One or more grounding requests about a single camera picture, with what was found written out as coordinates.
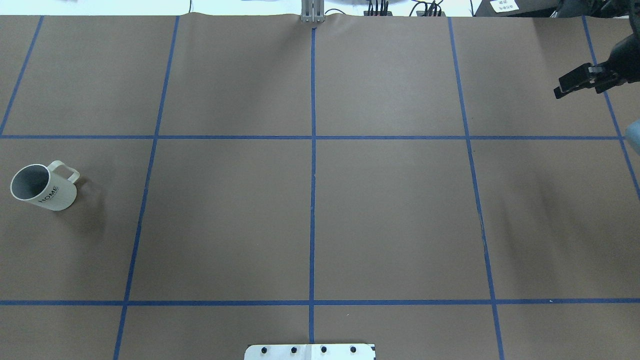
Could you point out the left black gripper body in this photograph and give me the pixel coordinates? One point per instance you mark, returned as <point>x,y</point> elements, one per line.
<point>628,58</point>

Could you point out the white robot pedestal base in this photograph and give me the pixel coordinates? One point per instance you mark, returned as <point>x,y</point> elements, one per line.
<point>326,351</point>

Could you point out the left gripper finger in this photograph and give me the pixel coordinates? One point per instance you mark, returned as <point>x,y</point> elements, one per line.
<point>585,76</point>

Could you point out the aluminium frame post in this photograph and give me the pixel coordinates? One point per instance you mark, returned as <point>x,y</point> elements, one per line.
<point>312,11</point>

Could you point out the white plastic mug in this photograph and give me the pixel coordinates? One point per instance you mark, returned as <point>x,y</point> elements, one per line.
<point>51,186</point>

